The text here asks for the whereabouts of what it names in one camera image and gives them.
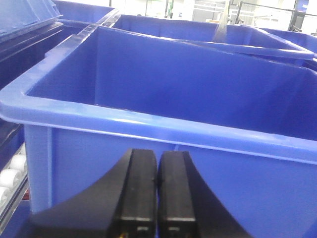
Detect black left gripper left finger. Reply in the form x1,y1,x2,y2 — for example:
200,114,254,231
30,149,157,238

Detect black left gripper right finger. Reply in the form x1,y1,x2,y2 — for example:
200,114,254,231
158,151,250,238

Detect blue plastic crate left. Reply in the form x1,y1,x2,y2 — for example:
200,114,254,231
0,26,317,238

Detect white conveyor rollers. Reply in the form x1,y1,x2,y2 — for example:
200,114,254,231
0,143,27,213

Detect blue plastic bin rear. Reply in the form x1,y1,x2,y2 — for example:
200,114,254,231
111,14,317,67

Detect blue bin far left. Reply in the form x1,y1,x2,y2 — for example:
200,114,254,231
0,0,119,90

